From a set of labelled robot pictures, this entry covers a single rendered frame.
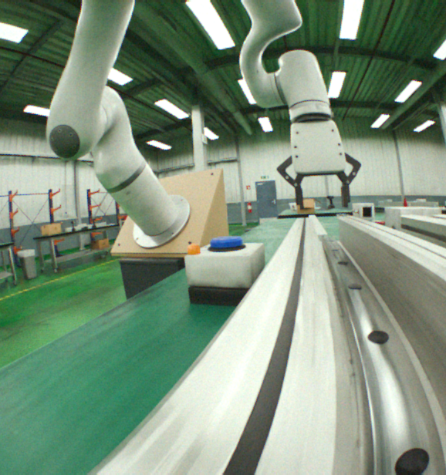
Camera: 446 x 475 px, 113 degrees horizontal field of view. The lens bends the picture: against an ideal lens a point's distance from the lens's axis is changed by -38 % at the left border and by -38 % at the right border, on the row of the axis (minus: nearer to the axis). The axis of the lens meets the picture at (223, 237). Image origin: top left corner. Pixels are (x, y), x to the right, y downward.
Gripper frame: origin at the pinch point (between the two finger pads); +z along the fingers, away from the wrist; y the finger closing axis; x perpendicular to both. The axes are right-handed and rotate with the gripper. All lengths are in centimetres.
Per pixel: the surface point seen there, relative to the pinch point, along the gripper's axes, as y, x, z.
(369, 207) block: -35, -92, 4
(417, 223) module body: -13.7, 12.4, 3.4
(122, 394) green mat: 14.0, 37.5, 11.0
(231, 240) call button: 12.2, 18.9, 3.7
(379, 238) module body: -2.0, 28.0, 2.8
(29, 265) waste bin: 476, -125, 60
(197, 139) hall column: 292, -572, -219
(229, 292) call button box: 12.0, 21.4, 9.2
